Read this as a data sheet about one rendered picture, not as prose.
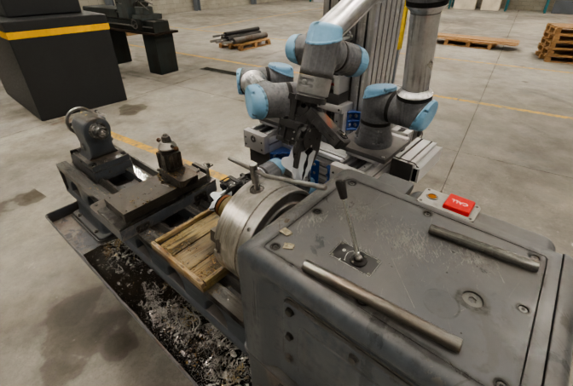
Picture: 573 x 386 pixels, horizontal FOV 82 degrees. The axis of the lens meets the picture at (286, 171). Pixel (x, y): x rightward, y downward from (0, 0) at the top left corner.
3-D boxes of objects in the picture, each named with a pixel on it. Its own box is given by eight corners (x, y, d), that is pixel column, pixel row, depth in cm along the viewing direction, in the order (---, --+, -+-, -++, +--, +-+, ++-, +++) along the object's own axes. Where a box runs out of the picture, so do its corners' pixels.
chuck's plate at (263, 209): (316, 243, 115) (314, 169, 96) (253, 309, 96) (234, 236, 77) (308, 238, 117) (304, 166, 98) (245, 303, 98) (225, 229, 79)
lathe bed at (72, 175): (328, 304, 124) (332, 270, 114) (267, 377, 102) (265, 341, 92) (124, 169, 209) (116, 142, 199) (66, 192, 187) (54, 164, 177)
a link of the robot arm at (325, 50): (354, 30, 71) (331, 20, 65) (341, 82, 74) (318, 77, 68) (325, 27, 76) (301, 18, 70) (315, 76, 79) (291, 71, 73)
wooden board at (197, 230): (277, 234, 129) (276, 227, 127) (203, 293, 106) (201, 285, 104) (226, 205, 146) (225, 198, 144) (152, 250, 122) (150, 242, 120)
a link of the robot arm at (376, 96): (371, 110, 136) (376, 77, 129) (401, 119, 127) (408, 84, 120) (354, 118, 128) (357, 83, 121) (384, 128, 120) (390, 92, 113)
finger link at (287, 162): (282, 177, 83) (289, 142, 80) (300, 186, 80) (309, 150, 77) (274, 179, 80) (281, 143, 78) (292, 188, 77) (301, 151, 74)
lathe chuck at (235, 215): (308, 238, 117) (304, 166, 98) (245, 303, 98) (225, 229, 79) (288, 227, 121) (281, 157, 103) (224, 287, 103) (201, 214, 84)
